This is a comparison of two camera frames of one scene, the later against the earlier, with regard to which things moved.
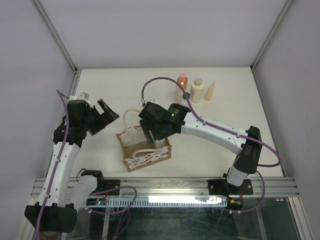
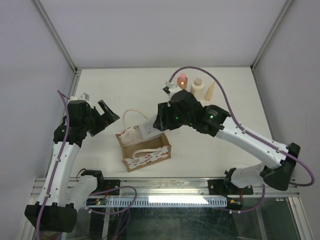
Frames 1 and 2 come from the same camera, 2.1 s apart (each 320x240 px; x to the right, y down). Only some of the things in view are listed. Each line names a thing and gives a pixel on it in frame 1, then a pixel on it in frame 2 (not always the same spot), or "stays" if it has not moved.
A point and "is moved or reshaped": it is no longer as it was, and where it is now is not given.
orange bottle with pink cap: [183, 80] stays
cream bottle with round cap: [196, 89] stays
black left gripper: [110, 116] stays
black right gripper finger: [146, 132] to [162, 121]
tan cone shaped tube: [209, 94] stays
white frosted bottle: [160, 143] is moved or reshaped
